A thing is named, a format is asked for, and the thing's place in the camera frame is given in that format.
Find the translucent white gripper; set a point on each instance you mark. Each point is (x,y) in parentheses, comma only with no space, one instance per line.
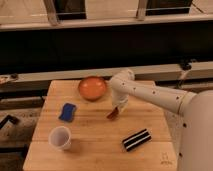
(119,100)

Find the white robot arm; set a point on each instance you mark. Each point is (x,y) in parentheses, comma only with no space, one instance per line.
(196,109)

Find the orange ceramic bowl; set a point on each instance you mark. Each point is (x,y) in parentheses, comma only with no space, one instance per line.
(92,88)

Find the black white striped block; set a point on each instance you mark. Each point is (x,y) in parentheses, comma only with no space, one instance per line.
(136,139)

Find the blue sponge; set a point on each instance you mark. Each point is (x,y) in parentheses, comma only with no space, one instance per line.
(67,112)

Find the wooden table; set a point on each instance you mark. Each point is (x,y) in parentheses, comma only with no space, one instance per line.
(96,141)

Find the white plastic cup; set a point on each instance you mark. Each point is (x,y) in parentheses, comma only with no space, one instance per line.
(60,138)

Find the black object on floor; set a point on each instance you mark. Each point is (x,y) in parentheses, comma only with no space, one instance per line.
(14,120)

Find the black clamp on rail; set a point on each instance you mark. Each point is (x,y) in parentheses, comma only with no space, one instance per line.
(185,69)

